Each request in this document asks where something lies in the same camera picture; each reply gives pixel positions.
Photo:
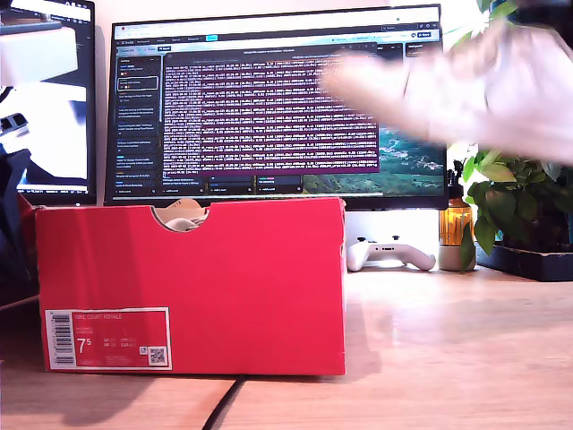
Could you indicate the red cardboard shoebox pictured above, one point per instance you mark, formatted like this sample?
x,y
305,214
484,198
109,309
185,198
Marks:
x,y
224,291

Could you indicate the white leather sneaker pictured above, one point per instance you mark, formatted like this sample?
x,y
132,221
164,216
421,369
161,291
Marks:
x,y
470,98
183,224

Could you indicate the beige packing paper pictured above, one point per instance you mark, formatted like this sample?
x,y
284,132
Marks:
x,y
183,206

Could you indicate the large black computer monitor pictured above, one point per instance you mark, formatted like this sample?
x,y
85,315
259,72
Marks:
x,y
268,112

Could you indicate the white game controller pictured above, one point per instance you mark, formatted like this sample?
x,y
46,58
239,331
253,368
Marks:
x,y
385,255

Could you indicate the amber pump bottle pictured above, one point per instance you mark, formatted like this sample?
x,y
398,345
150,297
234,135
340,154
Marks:
x,y
454,219

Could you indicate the pale grey round pot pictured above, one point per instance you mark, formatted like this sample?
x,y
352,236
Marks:
x,y
450,260

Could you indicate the small black computer monitor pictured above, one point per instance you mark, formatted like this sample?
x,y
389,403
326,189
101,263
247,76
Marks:
x,y
67,143

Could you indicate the green leafy houseplant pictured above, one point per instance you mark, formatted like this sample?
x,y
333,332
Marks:
x,y
524,201

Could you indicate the pale grey camera box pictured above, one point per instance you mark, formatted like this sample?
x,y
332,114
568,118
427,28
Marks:
x,y
36,54

